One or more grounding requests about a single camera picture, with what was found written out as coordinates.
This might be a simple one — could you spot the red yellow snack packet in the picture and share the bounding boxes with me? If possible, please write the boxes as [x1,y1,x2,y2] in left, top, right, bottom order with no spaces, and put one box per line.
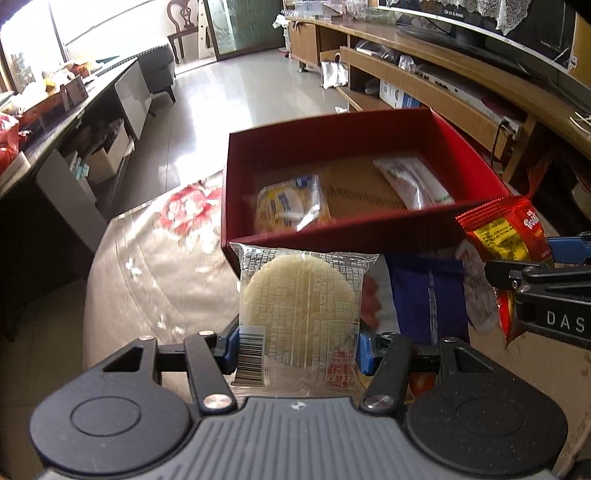
[456,196,553,344]

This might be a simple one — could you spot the dark blue wafer packet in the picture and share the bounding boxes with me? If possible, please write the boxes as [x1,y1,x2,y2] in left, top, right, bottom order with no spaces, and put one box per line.
[385,254,470,345]

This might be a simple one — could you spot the round rice cracker packet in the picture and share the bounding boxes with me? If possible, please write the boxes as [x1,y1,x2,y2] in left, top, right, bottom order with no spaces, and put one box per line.
[231,243,378,397]

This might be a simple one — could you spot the silver foil snack packet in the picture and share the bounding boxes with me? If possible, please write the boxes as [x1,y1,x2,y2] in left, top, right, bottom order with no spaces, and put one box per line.
[373,156,455,210]

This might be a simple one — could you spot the yellow fried snack packet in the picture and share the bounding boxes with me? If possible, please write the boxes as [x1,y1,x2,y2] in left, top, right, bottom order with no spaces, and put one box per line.
[254,175,332,233]

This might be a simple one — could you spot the red sausage vacuum pack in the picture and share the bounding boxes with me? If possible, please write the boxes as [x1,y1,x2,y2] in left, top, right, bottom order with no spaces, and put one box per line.
[361,265,401,333]

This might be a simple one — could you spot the floral beige tablecloth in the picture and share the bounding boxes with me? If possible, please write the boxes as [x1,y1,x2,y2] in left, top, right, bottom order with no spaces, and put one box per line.
[83,193,590,476]

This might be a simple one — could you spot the red cardboard box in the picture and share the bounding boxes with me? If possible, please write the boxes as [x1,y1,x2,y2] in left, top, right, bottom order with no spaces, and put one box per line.
[221,108,510,271]

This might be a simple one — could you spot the wooden TV cabinet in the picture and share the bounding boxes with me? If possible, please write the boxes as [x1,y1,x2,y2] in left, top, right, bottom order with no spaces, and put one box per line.
[287,17,590,181]

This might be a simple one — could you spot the dark long side table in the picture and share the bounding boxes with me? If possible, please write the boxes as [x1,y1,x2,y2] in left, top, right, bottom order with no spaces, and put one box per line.
[1,58,152,252]

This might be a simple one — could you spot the open cardboard box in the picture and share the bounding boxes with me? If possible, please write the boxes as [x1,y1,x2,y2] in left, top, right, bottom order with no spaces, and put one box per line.
[85,119,134,184]

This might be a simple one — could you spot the television with lace cover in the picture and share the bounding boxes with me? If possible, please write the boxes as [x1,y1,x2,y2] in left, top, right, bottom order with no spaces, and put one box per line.
[376,0,591,100]

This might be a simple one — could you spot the white plastic bag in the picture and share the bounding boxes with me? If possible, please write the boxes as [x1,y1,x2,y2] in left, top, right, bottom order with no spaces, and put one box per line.
[321,51,349,90]

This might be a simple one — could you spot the grey sofa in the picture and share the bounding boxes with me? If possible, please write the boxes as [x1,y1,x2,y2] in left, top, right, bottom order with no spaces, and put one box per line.
[137,45,176,103]

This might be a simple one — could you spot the wooden chair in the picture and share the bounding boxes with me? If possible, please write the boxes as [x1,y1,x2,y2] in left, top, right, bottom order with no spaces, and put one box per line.
[166,0,198,64]

